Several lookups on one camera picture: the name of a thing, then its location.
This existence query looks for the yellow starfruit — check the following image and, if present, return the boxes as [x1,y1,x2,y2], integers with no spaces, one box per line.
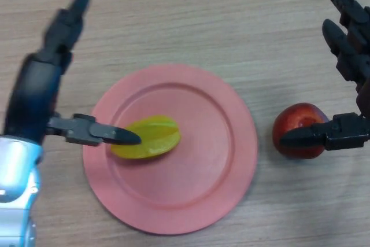
[111,115,182,160]

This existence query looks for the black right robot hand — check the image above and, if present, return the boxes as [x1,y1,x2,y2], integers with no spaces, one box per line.
[279,0,370,152]

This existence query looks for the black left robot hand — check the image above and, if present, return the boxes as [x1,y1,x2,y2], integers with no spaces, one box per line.
[4,0,142,147]

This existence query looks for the red apple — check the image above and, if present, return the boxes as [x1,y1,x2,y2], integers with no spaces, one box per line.
[272,102,330,160]

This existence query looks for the pink round plate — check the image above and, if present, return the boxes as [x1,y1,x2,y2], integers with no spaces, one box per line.
[83,64,258,235]

